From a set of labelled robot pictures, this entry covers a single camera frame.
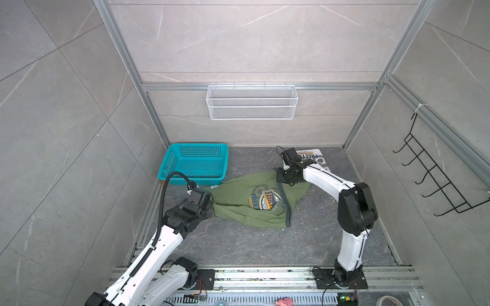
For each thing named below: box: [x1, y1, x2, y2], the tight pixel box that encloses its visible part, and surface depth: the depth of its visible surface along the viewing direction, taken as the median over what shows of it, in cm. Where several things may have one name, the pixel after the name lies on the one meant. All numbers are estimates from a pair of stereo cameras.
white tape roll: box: [375, 295, 404, 306], surface depth 70 cm
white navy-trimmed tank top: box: [296, 148, 332, 173], surface depth 114 cm
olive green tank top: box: [206, 168, 311, 228], surface depth 97 cm
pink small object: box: [275, 297, 295, 306], surface depth 68 cm
